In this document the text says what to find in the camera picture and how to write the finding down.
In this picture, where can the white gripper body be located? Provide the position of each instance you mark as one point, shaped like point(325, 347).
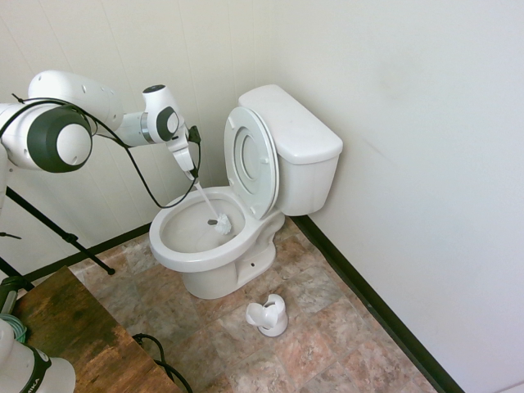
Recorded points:
point(182, 153)

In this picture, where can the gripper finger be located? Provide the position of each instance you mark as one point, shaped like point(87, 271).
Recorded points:
point(188, 174)
point(195, 171)

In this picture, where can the white toilet seat with lid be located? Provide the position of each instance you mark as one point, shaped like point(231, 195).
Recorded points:
point(254, 159)

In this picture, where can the white ceramic toilet bowl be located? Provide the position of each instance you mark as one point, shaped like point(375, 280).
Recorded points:
point(213, 262)

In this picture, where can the white toilet tank lid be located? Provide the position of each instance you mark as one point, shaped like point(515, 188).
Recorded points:
point(294, 123)

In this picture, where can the white toilet tank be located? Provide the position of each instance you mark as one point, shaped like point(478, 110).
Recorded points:
point(311, 184)

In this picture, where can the white toilet brush holder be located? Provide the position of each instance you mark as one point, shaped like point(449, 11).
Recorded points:
point(268, 317)

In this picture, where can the black rubber baseboard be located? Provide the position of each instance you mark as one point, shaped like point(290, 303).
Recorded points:
point(368, 294)
point(118, 239)

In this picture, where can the dark brown wooden table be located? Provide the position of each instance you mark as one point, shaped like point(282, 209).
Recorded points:
point(90, 335)

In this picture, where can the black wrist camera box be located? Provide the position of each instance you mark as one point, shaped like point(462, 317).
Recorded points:
point(194, 134)

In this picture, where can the black camera tripod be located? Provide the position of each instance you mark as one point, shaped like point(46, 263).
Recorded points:
point(61, 237)

